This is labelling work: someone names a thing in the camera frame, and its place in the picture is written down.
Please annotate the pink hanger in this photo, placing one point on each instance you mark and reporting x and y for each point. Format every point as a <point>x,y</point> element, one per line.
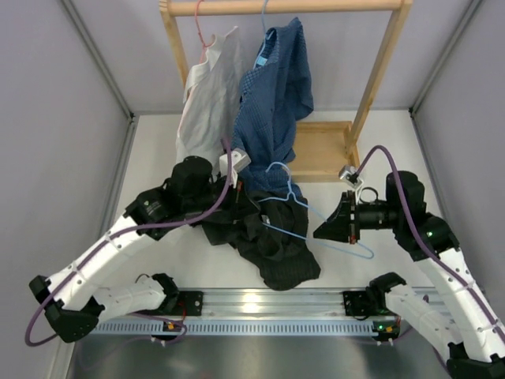
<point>204,43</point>

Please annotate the aluminium frame post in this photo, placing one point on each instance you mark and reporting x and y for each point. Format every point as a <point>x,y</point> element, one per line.
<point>442,58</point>
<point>127,135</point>

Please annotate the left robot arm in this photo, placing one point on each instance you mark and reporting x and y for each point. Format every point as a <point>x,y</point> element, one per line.
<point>75,300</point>

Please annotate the aluminium frame post left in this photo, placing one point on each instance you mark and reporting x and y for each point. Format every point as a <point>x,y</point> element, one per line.
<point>127,135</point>

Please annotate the blue checked shirt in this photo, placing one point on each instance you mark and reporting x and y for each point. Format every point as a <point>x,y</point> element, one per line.
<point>275,94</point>

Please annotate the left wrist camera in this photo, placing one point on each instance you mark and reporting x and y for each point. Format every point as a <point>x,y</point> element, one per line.
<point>239,161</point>

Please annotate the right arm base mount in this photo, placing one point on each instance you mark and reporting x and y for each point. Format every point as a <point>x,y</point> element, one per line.
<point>363,304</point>

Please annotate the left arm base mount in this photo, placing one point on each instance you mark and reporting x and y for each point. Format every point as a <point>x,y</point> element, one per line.
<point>185,303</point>

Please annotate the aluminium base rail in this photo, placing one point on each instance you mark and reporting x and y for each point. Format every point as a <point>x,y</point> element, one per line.
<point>226,303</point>

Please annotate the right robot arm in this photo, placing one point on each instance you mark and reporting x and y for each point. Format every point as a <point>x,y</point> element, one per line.
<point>471,340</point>

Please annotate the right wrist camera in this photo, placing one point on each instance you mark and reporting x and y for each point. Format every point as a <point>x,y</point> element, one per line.
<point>349,175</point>

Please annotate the aluminium frame post right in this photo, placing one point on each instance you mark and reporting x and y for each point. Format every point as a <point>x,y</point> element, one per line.
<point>442,58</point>

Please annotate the blue hanger under blue shirt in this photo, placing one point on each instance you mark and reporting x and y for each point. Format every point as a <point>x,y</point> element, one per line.
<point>263,17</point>

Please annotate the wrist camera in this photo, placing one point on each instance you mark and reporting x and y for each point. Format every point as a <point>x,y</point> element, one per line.
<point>239,161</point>
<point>349,175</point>

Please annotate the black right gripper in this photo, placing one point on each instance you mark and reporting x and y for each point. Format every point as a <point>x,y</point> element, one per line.
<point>335,227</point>

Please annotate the perforated cable duct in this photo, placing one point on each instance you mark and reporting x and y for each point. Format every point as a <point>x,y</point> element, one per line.
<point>349,327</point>

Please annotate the dark pinstriped shirt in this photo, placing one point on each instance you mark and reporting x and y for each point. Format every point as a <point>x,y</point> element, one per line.
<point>284,262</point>

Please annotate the wooden clothes rack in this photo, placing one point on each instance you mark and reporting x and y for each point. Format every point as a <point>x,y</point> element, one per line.
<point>322,148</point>

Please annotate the white shirt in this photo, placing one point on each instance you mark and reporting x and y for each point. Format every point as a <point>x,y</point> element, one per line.
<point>211,99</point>

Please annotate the light blue hanger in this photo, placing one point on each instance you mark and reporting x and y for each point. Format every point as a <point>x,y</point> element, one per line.
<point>300,211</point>

